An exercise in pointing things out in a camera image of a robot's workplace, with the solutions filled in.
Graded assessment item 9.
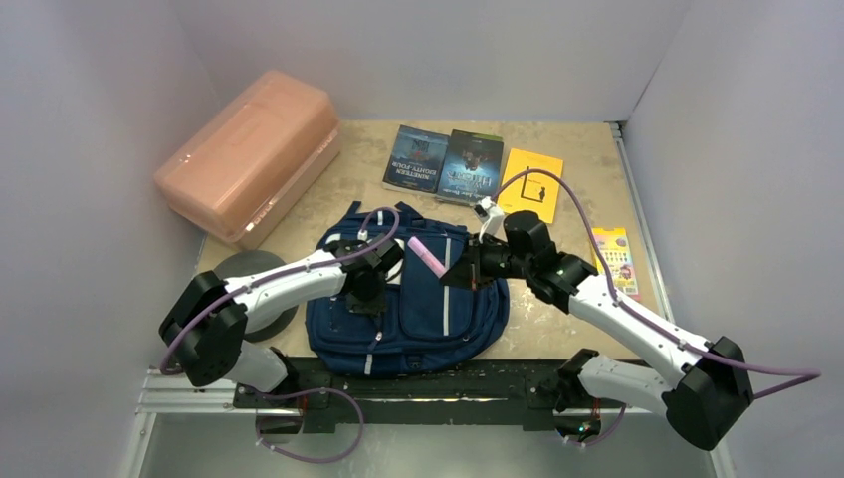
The pink highlighter marker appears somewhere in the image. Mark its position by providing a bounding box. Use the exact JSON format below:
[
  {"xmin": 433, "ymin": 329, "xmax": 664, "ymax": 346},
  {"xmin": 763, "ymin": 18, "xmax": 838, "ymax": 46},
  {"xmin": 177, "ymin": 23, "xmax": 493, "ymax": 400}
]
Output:
[{"xmin": 407, "ymin": 236, "xmax": 447, "ymax": 279}]

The navy blue student backpack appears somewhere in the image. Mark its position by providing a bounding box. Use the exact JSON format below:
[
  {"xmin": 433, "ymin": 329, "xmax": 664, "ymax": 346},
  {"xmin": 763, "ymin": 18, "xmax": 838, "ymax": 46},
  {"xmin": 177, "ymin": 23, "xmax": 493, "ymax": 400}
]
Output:
[{"xmin": 305, "ymin": 201, "xmax": 511, "ymax": 377}]

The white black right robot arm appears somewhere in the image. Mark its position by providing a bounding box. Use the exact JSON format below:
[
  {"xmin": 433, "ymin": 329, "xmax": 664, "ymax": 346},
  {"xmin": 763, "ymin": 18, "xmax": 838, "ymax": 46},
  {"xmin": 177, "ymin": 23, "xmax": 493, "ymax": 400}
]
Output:
[{"xmin": 440, "ymin": 211, "xmax": 754, "ymax": 451}]

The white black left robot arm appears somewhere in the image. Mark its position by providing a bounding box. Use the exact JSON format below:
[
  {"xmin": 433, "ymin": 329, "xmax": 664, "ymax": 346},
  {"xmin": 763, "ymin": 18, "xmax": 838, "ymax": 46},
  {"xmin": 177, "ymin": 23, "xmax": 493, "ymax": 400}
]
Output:
[{"xmin": 158, "ymin": 234, "xmax": 404, "ymax": 407}]

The yellow paperback book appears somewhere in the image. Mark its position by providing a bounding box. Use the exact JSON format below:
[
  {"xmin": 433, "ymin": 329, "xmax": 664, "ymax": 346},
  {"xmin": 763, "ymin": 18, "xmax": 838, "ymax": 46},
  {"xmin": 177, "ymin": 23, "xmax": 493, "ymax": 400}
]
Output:
[{"xmin": 496, "ymin": 148, "xmax": 563, "ymax": 224}]

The colourful crayon box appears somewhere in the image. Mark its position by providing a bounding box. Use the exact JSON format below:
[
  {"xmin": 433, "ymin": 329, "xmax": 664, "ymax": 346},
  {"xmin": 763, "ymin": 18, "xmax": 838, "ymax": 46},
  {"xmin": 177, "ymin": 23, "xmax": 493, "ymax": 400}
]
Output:
[{"xmin": 591, "ymin": 227, "xmax": 641, "ymax": 301}]

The dark blue paperback book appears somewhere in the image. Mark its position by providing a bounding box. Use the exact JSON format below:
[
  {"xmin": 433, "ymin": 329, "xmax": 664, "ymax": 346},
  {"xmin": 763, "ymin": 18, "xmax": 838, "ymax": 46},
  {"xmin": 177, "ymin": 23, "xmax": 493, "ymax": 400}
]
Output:
[{"xmin": 435, "ymin": 129, "xmax": 504, "ymax": 205}]

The grey round disc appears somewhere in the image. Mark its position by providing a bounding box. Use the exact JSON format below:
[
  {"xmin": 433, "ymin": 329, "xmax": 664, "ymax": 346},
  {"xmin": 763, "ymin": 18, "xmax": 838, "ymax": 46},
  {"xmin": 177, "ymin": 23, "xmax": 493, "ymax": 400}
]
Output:
[{"xmin": 213, "ymin": 250, "xmax": 299, "ymax": 343}]

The Nineteen Eighty-Four paperback book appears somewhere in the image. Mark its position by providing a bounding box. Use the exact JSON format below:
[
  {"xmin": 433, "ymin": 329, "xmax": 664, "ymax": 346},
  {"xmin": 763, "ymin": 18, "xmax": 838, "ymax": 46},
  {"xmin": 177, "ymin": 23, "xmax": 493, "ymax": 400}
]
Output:
[{"xmin": 381, "ymin": 124, "xmax": 450, "ymax": 195}]

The translucent pink storage box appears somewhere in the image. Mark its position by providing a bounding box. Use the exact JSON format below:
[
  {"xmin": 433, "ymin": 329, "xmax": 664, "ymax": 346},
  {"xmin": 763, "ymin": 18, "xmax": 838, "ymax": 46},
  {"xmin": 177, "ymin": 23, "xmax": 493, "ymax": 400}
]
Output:
[{"xmin": 154, "ymin": 71, "xmax": 340, "ymax": 250}]

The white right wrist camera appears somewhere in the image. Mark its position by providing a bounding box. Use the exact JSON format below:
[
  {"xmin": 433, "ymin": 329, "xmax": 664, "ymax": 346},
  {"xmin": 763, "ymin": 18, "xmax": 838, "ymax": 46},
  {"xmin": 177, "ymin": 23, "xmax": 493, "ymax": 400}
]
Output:
[{"xmin": 472, "ymin": 196, "xmax": 506, "ymax": 243}]

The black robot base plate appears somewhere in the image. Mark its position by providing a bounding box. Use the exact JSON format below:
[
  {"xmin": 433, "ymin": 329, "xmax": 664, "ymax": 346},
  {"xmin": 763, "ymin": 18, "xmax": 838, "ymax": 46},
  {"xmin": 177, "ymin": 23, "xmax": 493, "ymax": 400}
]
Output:
[{"xmin": 233, "ymin": 358, "xmax": 620, "ymax": 440}]

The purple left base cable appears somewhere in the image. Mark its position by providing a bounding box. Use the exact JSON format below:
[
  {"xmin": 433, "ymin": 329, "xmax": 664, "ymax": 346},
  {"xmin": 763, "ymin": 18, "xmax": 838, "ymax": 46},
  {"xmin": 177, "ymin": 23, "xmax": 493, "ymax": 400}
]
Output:
[{"xmin": 254, "ymin": 385, "xmax": 367, "ymax": 464}]

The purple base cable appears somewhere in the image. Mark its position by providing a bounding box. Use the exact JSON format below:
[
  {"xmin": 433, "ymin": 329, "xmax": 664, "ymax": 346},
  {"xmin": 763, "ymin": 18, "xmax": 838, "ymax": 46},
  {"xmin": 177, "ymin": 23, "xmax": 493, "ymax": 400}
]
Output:
[
  {"xmin": 254, "ymin": 385, "xmax": 367, "ymax": 464},
  {"xmin": 561, "ymin": 398, "xmax": 628, "ymax": 448}
]

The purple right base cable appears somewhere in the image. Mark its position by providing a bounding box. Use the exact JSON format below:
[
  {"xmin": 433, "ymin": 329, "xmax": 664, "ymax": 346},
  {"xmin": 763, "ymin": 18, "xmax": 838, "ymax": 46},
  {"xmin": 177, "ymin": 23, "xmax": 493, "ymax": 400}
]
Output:
[{"xmin": 561, "ymin": 398, "xmax": 628, "ymax": 448}]

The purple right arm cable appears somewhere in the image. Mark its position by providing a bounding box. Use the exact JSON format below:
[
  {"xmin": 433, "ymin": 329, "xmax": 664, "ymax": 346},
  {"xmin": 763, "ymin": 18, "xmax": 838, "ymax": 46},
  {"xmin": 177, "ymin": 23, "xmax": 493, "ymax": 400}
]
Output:
[{"xmin": 491, "ymin": 169, "xmax": 822, "ymax": 401}]

